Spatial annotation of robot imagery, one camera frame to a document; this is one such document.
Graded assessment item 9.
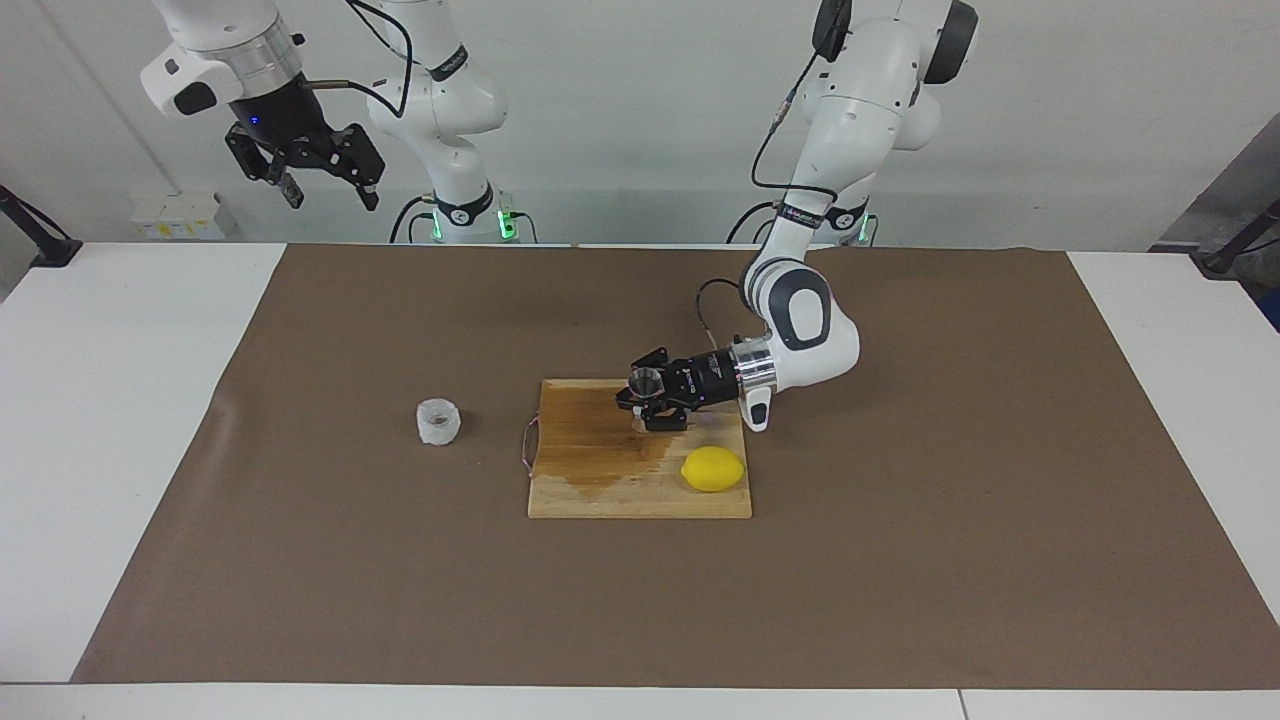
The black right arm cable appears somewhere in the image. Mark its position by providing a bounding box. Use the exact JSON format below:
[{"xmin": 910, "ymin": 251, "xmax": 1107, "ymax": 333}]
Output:
[{"xmin": 300, "ymin": 0, "xmax": 413, "ymax": 119}]

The wooden cutting board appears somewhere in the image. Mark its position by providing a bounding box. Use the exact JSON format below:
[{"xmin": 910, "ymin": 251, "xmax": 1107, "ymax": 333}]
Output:
[{"xmin": 520, "ymin": 378, "xmax": 753, "ymax": 520}]

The brown paper mat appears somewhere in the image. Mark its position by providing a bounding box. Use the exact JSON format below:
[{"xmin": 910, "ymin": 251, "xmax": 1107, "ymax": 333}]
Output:
[{"xmin": 70, "ymin": 243, "xmax": 1280, "ymax": 691}]

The steel jigger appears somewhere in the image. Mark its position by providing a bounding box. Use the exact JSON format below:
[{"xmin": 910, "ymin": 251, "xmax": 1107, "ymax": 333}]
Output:
[{"xmin": 628, "ymin": 367, "xmax": 669, "ymax": 433}]

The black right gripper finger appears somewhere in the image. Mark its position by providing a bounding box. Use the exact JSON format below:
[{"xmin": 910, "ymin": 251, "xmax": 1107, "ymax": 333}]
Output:
[
  {"xmin": 224, "ymin": 124, "xmax": 306, "ymax": 210},
  {"xmin": 320, "ymin": 122, "xmax": 387, "ymax": 212}
]

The small clear plastic cup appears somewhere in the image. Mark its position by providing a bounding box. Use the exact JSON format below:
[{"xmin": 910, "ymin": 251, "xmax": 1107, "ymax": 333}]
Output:
[{"xmin": 415, "ymin": 397, "xmax": 463, "ymax": 448}]

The white socket box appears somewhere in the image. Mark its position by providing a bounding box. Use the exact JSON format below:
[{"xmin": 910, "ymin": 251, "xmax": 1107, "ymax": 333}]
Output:
[{"xmin": 130, "ymin": 192, "xmax": 241, "ymax": 242}]

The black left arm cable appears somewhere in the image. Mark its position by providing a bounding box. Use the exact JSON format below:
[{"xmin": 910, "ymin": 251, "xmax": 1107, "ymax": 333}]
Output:
[{"xmin": 696, "ymin": 60, "xmax": 843, "ymax": 353}]

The yellow lemon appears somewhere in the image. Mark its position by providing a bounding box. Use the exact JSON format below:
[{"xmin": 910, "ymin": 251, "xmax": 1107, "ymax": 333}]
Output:
[{"xmin": 680, "ymin": 446, "xmax": 747, "ymax": 494}]

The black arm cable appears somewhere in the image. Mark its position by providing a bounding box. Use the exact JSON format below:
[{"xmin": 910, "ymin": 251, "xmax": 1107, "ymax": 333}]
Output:
[
  {"xmin": 300, "ymin": 0, "xmax": 413, "ymax": 119},
  {"xmin": 696, "ymin": 60, "xmax": 843, "ymax": 353}
]

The black clamp mount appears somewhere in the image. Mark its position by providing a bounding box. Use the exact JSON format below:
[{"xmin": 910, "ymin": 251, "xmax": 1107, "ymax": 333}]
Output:
[
  {"xmin": 0, "ymin": 185, "xmax": 83, "ymax": 269},
  {"xmin": 1198, "ymin": 198, "xmax": 1280, "ymax": 279}
]

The black base cable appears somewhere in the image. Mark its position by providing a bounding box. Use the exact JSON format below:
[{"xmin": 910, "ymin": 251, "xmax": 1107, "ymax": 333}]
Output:
[
  {"xmin": 388, "ymin": 195, "xmax": 441, "ymax": 245},
  {"xmin": 727, "ymin": 198, "xmax": 791, "ymax": 245}
]

